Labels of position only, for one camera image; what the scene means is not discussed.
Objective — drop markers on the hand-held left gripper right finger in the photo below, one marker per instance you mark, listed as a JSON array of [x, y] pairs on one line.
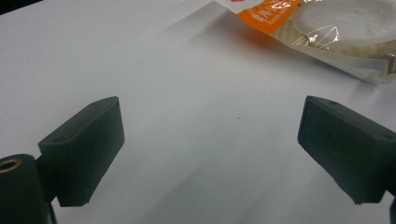
[[345, 146]]

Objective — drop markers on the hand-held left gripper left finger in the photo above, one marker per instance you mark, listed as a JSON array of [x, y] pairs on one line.
[[84, 149]]

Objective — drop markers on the orange and clear food packet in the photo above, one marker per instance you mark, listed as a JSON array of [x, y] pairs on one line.
[[330, 28]]

